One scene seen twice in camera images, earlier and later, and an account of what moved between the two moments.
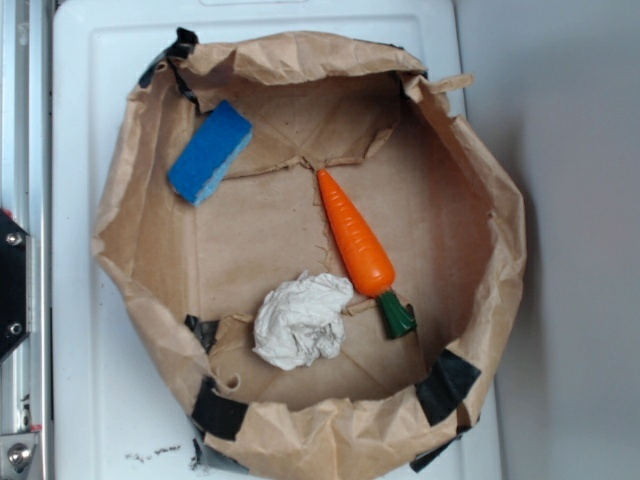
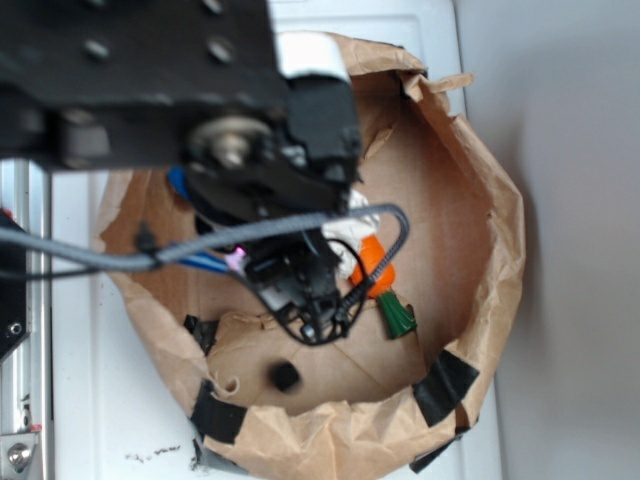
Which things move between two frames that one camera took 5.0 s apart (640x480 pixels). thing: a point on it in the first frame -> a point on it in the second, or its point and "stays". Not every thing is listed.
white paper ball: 301,322 -> 351,230
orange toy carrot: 364,264 stays
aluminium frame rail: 26,189 stays
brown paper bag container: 324,246 stays
